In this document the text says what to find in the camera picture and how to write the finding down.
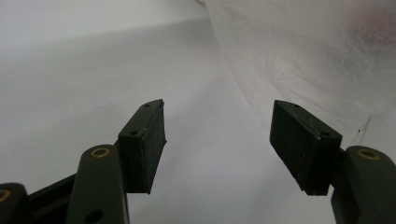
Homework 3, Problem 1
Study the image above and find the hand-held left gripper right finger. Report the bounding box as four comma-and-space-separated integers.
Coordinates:
269, 99, 344, 197

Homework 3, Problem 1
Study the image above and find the translucent white plastic bag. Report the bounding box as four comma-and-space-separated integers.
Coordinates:
199, 0, 396, 150

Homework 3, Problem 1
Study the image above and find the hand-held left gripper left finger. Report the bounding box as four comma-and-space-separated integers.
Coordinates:
117, 98, 168, 196

